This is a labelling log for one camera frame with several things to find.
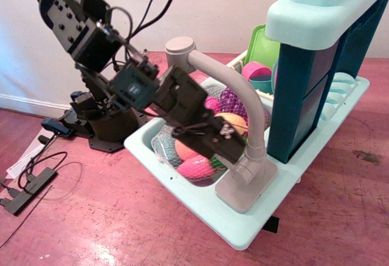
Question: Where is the cream dish rack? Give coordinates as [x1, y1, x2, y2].
[226, 50, 274, 101]

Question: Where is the white paper sheet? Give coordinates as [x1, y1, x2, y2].
[5, 128, 53, 180]

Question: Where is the mesh bag of toy food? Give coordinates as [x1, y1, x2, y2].
[150, 79, 271, 188]

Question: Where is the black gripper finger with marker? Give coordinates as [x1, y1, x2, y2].
[171, 120, 246, 164]

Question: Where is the pink toy cup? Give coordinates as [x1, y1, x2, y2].
[242, 61, 272, 81]

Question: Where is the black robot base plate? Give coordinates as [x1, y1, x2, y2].
[59, 106, 153, 153]

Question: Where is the blue cable connector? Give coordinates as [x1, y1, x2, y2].
[41, 118, 72, 137]

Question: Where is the black camera cable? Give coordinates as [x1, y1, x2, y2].
[127, 0, 180, 39]

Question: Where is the black usb hub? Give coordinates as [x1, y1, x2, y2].
[1, 167, 58, 216]

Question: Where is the black tape piece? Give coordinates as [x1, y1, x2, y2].
[262, 216, 280, 233]

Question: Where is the mint toy sink counter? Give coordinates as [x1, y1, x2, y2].
[124, 77, 370, 250]

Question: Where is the teal toy cup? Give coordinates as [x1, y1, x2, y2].
[249, 75, 273, 94]

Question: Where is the green plastic cutting board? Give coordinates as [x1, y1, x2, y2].
[244, 24, 280, 69]

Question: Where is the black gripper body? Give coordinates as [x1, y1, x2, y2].
[150, 66, 224, 137]

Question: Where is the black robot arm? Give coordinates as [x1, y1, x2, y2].
[38, 0, 246, 163]

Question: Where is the grey toy faucet with lever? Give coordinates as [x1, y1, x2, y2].
[165, 36, 278, 213]

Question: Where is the teal and mint toy shelf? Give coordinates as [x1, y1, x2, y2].
[266, 0, 388, 163]

